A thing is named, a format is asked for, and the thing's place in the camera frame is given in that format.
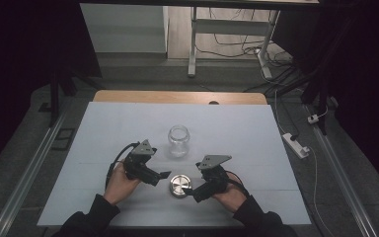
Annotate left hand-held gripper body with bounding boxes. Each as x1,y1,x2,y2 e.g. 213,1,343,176
123,139,161,182

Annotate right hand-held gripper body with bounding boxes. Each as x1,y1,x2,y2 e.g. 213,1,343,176
195,154,233,196

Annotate round metal jar lid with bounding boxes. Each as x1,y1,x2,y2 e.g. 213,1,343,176
169,174,193,199

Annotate clear glass jar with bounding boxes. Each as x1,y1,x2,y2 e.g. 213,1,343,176
167,124,191,159

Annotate person's right hand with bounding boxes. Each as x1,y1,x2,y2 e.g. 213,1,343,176
211,172,249,213

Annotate person's left hand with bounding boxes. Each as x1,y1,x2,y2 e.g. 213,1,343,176
103,160,142,206

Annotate white table cover sheet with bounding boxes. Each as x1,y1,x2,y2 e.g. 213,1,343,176
37,101,312,228

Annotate wooden table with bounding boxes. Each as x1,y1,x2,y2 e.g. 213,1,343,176
93,90,268,106

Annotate white power strip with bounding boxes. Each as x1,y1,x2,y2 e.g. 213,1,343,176
281,132,311,160

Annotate black metal stand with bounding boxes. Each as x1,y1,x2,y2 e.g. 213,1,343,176
300,64,340,136
38,64,104,128

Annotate white panel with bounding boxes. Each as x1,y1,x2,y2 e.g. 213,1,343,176
79,3,170,54

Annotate dark curtain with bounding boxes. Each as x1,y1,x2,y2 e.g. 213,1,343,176
271,0,379,200
0,0,104,181

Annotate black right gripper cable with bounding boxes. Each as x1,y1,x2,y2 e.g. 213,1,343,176
224,170,250,198

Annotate black rectangular floor frame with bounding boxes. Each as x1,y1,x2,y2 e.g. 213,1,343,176
51,127,77,152

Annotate white power cable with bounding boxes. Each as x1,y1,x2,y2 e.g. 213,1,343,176
304,146,338,237

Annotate aluminium floor rail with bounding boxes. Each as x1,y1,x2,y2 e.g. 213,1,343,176
303,104,379,237
0,98,77,237

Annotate tangled black floor cables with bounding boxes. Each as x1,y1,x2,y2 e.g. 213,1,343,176
195,7,308,94

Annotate white metal desk frame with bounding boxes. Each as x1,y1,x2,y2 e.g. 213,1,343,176
187,6,281,80

